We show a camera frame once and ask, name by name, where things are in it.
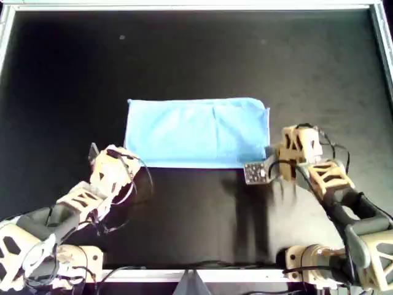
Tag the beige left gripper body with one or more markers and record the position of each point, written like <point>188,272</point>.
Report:
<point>112,172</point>

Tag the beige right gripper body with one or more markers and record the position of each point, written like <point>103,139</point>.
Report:
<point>302,144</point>

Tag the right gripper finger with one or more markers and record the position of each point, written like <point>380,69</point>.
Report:
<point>271,154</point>

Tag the blue microfibre cloth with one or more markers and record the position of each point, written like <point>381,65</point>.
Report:
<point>190,135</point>

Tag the beige right arm base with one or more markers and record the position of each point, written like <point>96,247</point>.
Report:
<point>307,255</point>

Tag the beige left arm base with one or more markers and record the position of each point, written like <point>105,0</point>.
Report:
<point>89,258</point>

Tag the beige grey robot left arm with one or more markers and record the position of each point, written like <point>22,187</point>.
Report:
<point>18,242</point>

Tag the beige grey robot right arm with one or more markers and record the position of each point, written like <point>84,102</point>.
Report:
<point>331,178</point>

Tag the grey triangular stand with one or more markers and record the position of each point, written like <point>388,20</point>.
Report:
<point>192,285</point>

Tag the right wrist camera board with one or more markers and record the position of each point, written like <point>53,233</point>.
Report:
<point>255,172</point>

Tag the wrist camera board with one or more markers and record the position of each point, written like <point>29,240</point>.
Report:
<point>255,172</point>
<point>93,152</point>

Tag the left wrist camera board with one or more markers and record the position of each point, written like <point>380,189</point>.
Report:
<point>93,152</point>

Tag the aluminium table frame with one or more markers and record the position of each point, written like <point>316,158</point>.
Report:
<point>196,7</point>

